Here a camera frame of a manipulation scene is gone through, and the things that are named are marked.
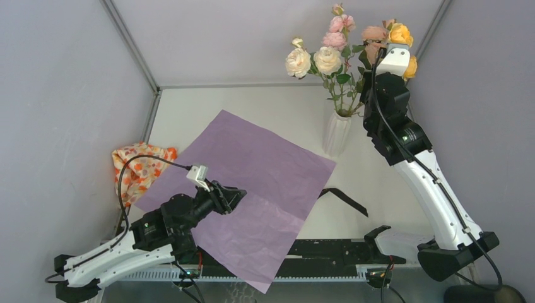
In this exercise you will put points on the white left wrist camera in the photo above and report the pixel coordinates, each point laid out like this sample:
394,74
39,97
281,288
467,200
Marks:
197,175

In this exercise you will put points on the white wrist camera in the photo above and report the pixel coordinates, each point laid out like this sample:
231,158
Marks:
197,175
396,60

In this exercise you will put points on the purple wrapping paper sheet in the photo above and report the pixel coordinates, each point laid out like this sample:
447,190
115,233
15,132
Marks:
283,181

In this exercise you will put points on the white rose stem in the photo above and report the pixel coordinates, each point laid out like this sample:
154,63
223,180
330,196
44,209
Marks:
300,63

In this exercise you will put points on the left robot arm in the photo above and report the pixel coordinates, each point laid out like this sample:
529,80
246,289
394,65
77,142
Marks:
161,236

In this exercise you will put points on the orange floral cloth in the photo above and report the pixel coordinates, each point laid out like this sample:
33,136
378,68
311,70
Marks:
132,179

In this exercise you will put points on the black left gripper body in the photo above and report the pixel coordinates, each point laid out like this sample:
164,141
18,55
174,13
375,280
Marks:
212,201

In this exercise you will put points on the pink rose stem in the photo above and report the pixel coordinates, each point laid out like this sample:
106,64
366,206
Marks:
338,33

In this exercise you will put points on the black cylinder object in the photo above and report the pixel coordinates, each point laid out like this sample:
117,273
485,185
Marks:
472,294

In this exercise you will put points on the white ribbed ceramic vase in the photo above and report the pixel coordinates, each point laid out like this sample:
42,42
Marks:
335,134

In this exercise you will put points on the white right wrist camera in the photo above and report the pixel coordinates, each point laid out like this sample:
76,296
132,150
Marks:
396,60

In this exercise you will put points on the peach rose stem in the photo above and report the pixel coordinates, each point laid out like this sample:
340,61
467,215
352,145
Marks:
373,38

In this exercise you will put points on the yellow rose stem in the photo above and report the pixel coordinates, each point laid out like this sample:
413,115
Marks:
400,34

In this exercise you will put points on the black printed ribbon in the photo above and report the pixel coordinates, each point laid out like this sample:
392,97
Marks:
345,198

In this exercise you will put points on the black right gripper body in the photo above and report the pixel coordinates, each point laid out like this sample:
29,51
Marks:
364,95

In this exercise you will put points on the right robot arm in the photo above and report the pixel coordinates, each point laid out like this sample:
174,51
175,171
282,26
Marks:
457,240

